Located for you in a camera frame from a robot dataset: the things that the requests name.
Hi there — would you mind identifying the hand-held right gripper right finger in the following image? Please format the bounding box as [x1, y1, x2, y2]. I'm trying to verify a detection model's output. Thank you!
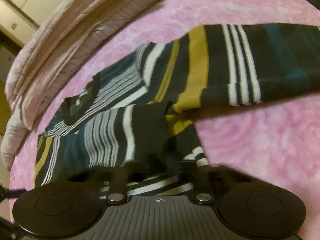
[192, 166, 216, 204]

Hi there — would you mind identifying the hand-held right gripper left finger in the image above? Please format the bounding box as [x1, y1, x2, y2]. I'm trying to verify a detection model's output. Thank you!
[99, 166, 128, 204]

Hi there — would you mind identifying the striped dark knit garment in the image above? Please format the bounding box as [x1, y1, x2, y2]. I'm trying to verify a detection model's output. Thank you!
[34, 23, 320, 200]

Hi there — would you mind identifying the pale pink crumpled quilt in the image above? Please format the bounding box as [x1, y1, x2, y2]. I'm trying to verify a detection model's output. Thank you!
[0, 0, 194, 172]

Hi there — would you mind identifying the white wardrobe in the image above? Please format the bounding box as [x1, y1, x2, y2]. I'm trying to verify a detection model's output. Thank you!
[0, 0, 42, 53]

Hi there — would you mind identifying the pink floral blanket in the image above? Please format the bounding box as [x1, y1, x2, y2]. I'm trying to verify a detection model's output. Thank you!
[7, 0, 320, 240]

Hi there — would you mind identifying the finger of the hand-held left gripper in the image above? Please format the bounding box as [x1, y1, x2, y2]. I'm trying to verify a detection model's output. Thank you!
[0, 184, 27, 201]

